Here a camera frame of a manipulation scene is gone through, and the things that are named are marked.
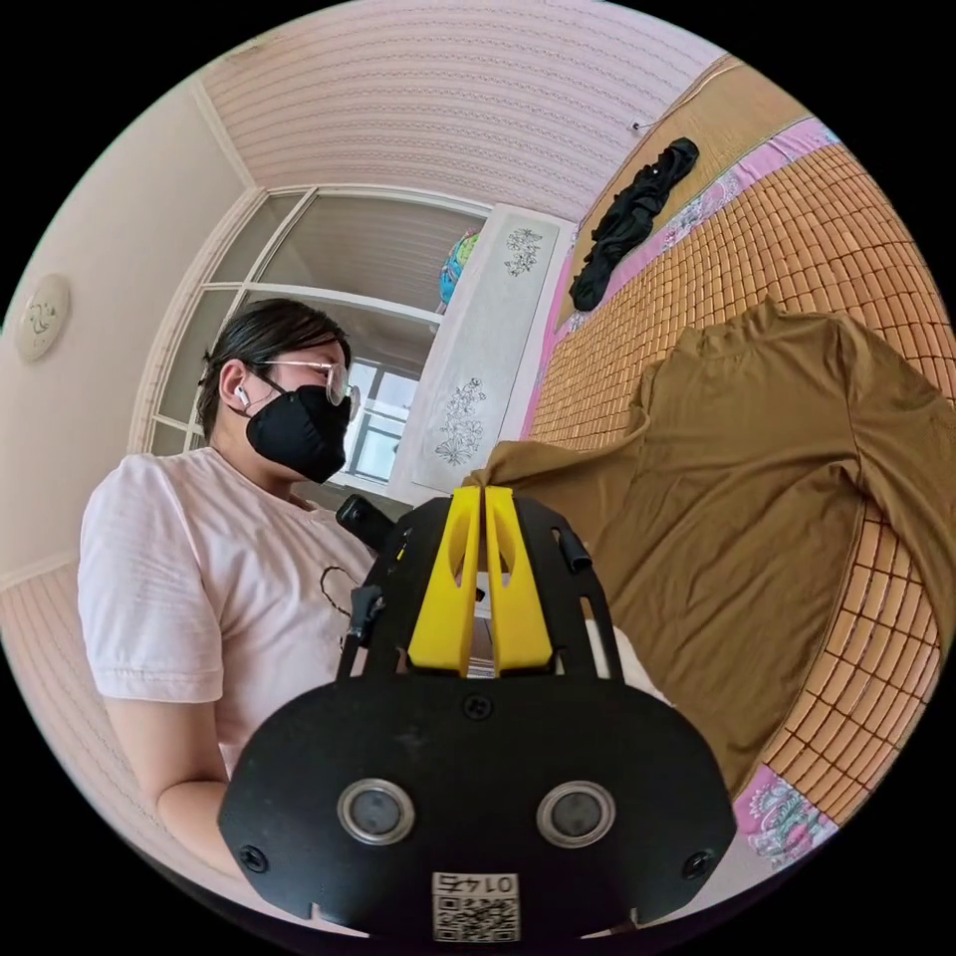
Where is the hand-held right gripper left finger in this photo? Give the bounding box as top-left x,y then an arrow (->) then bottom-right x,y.
405,486 -> 484,671

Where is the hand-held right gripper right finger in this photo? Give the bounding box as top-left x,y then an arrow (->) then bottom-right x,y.
484,486 -> 557,675

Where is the brown long sleeve shirt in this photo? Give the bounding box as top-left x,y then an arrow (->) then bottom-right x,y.
459,295 -> 956,797

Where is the person's right forearm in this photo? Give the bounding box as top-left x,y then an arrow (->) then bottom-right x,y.
154,775 -> 252,882

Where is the person's body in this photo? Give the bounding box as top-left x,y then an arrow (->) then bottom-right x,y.
77,298 -> 398,786

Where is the white cupboard with flower print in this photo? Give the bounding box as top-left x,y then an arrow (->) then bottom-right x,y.
387,201 -> 581,517

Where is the window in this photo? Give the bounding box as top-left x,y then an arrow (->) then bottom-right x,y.
130,184 -> 496,487

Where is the black garment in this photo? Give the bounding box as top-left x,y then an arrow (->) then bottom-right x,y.
569,136 -> 701,314

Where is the bed with woven mat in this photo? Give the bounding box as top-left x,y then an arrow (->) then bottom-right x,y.
519,56 -> 951,873

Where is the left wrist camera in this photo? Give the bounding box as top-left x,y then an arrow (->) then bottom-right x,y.
335,493 -> 398,555

